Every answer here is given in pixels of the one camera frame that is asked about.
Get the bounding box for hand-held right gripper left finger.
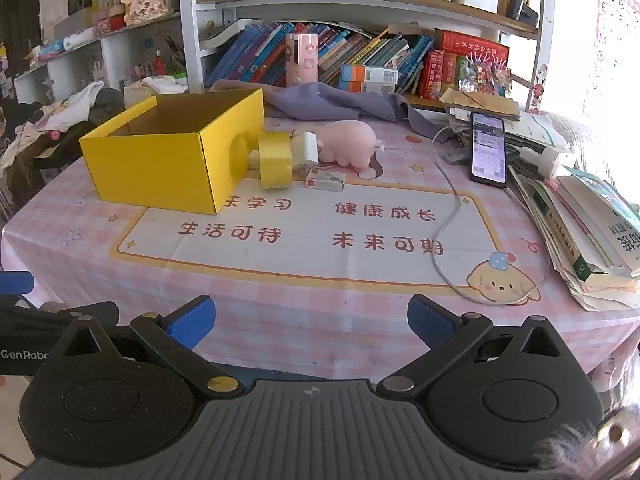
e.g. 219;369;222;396
44;296;246;402

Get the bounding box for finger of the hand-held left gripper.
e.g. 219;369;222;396
0;271;35;306

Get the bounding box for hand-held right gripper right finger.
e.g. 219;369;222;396
376;294;577;398

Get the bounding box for yellow cardboard box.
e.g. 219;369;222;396
79;88;265;215

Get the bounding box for small white red box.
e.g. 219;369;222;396
305;169;347;192

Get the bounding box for yellow tape roll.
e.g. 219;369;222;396
257;132;296;190

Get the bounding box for pink plush pig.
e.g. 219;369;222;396
314;121;383;169

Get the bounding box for black smartphone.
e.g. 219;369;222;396
470;111;509;189

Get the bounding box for stack of textbooks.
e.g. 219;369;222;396
507;162;640;312

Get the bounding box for pile of clothes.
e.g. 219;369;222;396
0;80;126;173

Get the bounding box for white power adapter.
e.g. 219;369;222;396
520;146;574;179

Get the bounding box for pile of papers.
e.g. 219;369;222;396
444;109;569;162

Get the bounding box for tan cardboard envelopes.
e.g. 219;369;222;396
440;87;522;122

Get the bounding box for cream tissue box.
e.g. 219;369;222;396
122;76;189;109

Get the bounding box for white side shelf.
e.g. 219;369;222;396
12;10;187;107

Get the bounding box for orange and white box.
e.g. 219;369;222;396
341;64;400;84
340;80;397;95

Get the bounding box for pink and purple cloth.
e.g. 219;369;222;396
210;80;451;139

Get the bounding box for red dictionary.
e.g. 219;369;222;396
419;50;446;100

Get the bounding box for colourful character stand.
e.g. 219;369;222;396
457;52;514;97

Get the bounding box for row of blue books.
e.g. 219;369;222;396
205;21;436;97

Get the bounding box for red boxed book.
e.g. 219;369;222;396
435;30;510;63

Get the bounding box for small black box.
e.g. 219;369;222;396
506;0;539;26

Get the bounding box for white and wood bookshelf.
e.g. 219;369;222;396
177;0;558;114

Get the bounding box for white cable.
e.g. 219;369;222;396
431;125;551;307

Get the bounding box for wall poster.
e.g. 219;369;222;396
582;0;640;122

